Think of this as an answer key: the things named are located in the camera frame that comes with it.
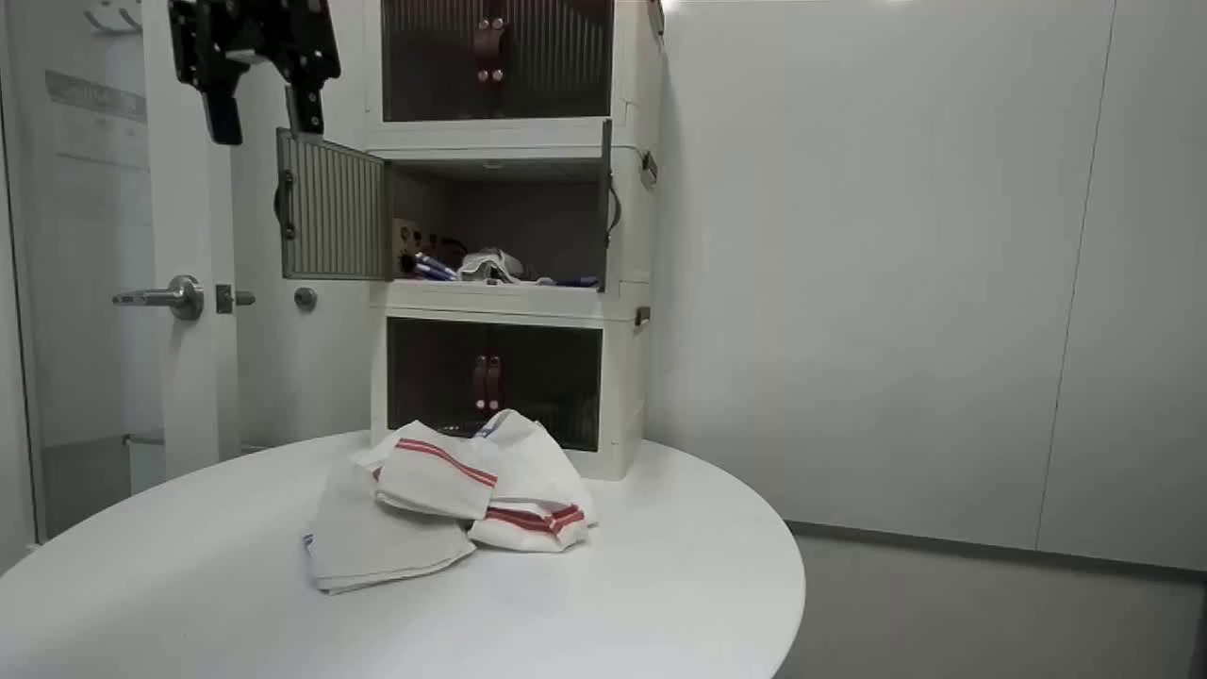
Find white round table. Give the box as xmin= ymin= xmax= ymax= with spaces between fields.
xmin=0 ymin=434 xmax=807 ymax=679

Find white crumpled cloth inside cabinet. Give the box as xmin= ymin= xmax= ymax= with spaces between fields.
xmin=461 ymin=248 xmax=525 ymax=282

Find white folded cloth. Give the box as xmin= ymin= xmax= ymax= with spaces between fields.
xmin=301 ymin=460 xmax=472 ymax=591

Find white stacked drawer cabinet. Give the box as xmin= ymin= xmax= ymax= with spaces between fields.
xmin=318 ymin=0 xmax=665 ymax=477

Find tinted cabinet door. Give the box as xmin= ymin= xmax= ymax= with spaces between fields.
xmin=275 ymin=127 xmax=388 ymax=282
xmin=601 ymin=122 xmax=622 ymax=293

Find blue checkered cloth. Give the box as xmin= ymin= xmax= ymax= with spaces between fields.
xmin=399 ymin=248 xmax=462 ymax=279

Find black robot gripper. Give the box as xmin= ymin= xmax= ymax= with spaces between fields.
xmin=164 ymin=0 xmax=339 ymax=147

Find white door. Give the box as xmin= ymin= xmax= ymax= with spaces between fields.
xmin=0 ymin=0 xmax=236 ymax=508

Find white red striped towel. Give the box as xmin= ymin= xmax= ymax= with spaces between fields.
xmin=363 ymin=406 xmax=601 ymax=556

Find silver door lever handle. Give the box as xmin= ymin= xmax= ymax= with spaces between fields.
xmin=115 ymin=274 xmax=202 ymax=320

